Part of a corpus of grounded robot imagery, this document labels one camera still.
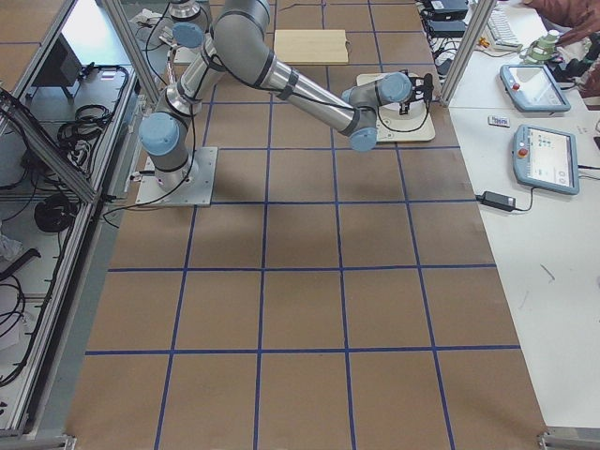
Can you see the aluminium frame post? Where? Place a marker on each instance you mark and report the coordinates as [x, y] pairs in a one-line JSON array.
[[475, 27]]

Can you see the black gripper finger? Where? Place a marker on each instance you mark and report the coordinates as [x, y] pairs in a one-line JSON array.
[[404, 108]]

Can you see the black power adapter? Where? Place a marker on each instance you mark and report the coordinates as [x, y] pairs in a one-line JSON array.
[[497, 201]]

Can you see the bamboo cutting board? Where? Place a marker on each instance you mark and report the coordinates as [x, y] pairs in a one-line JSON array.
[[311, 47]]

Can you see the far blue teach pendant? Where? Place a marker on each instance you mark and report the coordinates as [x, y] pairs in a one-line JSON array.
[[533, 89]]

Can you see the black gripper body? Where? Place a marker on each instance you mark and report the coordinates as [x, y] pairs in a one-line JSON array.
[[404, 101]]

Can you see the near blue teach pendant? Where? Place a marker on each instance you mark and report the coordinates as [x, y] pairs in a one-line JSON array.
[[546, 158]]

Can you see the white keyboard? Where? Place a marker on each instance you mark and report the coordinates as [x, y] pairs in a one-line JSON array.
[[500, 33]]

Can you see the blue teach pendant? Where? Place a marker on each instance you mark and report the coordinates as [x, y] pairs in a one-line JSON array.
[[546, 158], [533, 89]]

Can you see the white round plate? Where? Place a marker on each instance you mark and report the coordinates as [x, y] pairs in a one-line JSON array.
[[417, 120]]

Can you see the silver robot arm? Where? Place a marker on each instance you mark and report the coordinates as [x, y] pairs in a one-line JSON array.
[[190, 21], [233, 42]]

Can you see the cream bear tray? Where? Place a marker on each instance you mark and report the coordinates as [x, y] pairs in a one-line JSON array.
[[395, 87]]

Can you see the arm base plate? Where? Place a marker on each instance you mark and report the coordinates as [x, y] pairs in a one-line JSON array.
[[184, 55], [192, 185]]

